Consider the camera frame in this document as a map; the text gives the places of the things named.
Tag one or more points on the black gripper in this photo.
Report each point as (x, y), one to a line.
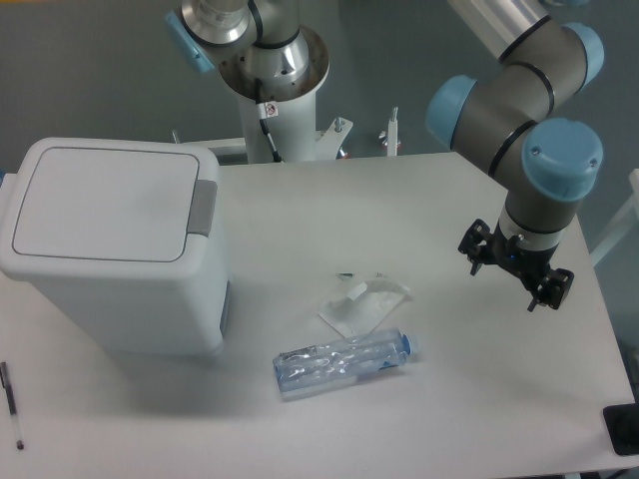
(548, 287)

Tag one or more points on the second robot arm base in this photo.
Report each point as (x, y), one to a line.
(208, 33)

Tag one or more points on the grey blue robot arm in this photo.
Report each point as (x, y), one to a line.
(507, 128)

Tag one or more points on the white trash can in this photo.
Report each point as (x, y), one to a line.
(173, 308)

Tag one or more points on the white trash can lid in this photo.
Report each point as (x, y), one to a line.
(91, 203)

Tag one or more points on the white plastic wrapper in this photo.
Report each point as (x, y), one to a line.
(360, 303)

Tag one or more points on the black device at edge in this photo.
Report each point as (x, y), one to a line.
(622, 424)

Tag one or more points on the crushed clear plastic bottle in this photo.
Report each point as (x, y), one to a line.
(319, 368)

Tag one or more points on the grey lid push button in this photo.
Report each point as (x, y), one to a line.
(202, 209)

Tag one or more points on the black pen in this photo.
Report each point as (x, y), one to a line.
(12, 406)

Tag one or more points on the white frame at right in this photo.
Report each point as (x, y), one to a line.
(620, 224)

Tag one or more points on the white table clamp bracket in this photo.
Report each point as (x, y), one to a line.
(389, 138)

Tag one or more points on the white angled bracket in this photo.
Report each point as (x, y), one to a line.
(329, 143)

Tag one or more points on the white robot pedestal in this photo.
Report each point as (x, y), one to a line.
(282, 120)

